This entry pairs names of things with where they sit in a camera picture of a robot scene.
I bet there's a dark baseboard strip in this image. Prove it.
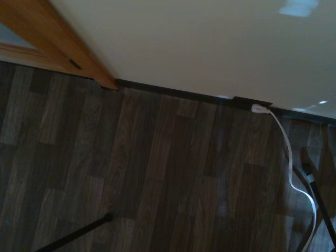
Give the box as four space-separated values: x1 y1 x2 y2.
116 78 336 125

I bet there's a white power plug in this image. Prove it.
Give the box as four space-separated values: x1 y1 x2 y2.
251 104 271 115

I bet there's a black tripod leg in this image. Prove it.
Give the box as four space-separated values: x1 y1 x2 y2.
300 152 336 248
35 213 113 252

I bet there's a wooden door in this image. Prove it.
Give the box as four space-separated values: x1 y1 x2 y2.
0 22 66 72

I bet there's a dark wall outlet plate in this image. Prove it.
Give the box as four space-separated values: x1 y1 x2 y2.
232 96 273 112

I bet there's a white flat power cord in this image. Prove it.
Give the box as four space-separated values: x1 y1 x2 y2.
269 111 318 252

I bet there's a wooden door frame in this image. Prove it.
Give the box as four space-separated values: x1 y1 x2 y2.
0 0 120 91

